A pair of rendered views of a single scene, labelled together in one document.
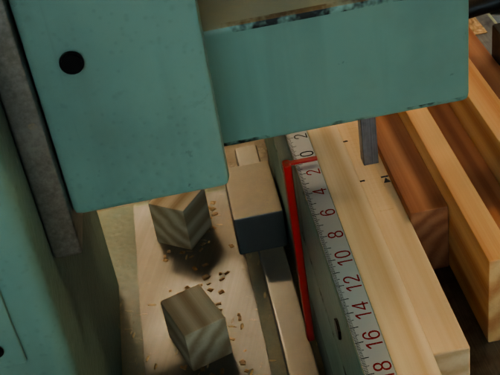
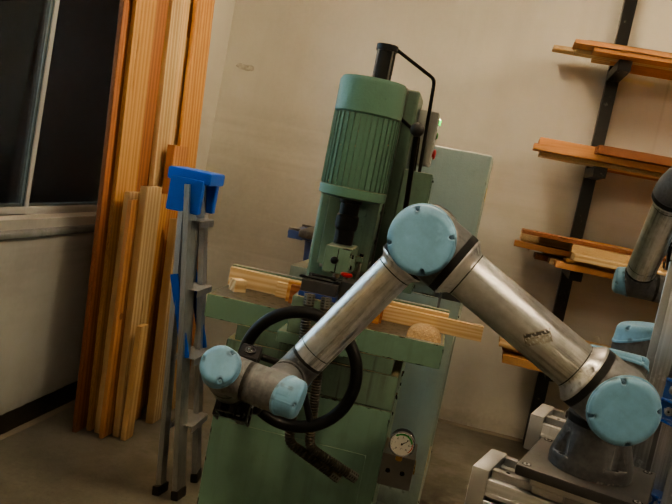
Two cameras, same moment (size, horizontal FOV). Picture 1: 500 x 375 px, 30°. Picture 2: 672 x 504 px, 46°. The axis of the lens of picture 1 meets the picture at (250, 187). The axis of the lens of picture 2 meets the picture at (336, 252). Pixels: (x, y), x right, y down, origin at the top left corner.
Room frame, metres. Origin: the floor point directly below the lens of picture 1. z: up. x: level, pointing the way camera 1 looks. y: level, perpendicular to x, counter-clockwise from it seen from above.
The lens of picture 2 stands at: (0.80, -2.11, 1.28)
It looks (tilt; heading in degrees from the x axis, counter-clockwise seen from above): 6 degrees down; 100
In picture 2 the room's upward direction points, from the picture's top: 11 degrees clockwise
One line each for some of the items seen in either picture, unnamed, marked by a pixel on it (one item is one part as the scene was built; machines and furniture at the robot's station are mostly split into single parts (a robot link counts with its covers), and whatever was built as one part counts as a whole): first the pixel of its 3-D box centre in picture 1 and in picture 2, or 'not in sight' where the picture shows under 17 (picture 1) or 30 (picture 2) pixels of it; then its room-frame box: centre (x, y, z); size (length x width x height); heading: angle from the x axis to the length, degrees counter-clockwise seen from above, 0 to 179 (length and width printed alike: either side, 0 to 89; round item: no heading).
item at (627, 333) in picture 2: not in sight; (640, 349); (1.22, -0.15, 0.98); 0.13 x 0.12 x 0.14; 179
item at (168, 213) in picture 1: (180, 214); not in sight; (0.61, 0.06, 0.82); 0.03 x 0.03 x 0.04; 57
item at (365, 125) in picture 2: not in sight; (363, 140); (0.45, -0.07, 1.35); 0.18 x 0.18 x 0.31
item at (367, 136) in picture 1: (367, 125); not in sight; (0.45, -0.07, 0.97); 0.01 x 0.01 x 0.05; 3
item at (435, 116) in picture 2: not in sight; (424, 138); (0.58, 0.25, 1.40); 0.10 x 0.06 x 0.16; 93
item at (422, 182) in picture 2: not in sight; (414, 198); (0.60, 0.15, 1.23); 0.09 x 0.08 x 0.15; 93
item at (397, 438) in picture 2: not in sight; (401, 445); (0.72, -0.27, 0.65); 0.06 x 0.04 x 0.08; 3
